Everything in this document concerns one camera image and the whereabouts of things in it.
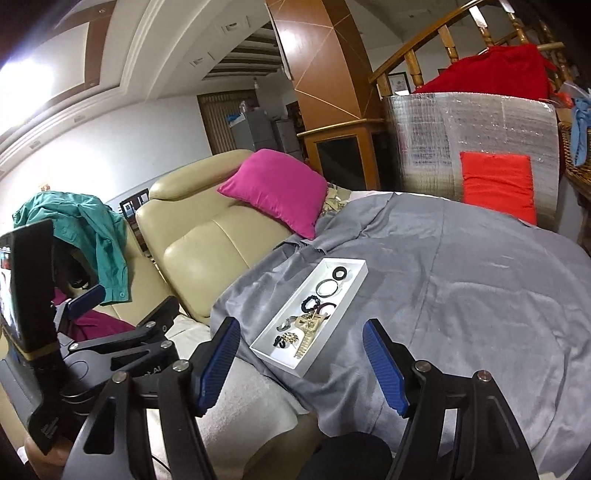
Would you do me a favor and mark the cream hair claw clip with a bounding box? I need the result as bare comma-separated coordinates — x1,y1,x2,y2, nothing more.
294,312,329,359

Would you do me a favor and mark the gold metal wrist watch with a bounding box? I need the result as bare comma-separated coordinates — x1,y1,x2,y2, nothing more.
276,315,300,332

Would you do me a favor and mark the white jewelry tray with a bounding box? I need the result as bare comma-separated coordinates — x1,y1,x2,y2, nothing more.
249,258,369,378

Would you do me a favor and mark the maroon garment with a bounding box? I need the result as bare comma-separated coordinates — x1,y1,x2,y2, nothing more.
65,310,135,342

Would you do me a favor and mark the white towel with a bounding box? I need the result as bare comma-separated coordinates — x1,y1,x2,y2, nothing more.
147,313,311,471

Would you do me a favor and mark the teal green shirt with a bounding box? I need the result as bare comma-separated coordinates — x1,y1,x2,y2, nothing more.
12,190,131,304

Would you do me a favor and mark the beige leather sofa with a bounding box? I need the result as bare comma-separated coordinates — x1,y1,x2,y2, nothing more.
101,149,322,479

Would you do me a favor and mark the grey bed sheet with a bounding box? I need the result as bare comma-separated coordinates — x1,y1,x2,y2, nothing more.
211,194,590,475

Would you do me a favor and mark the magenta pillow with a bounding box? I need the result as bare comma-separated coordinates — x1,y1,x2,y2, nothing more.
217,149,328,240

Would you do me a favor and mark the red pillow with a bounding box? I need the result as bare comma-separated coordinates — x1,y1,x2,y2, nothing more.
460,151,537,225

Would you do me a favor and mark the grey refrigerator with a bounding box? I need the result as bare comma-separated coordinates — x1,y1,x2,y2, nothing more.
229,109,304,161

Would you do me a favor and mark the silver foil insulation board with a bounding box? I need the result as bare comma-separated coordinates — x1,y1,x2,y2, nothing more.
383,93,560,231

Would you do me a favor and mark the wooden cabinet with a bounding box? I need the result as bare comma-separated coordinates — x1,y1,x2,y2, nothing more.
266,0,397,191

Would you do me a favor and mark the wicker basket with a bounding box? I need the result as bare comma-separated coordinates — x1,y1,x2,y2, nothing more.
556,119,591,195

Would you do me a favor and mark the red blanket on railing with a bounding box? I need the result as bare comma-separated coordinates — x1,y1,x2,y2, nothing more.
416,44,557,101

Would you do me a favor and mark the wooden stair railing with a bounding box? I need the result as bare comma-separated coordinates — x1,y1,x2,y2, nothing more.
368,1,590,96

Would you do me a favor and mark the phone on gripper mount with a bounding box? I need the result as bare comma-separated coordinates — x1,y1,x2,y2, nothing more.
1,220,59,362

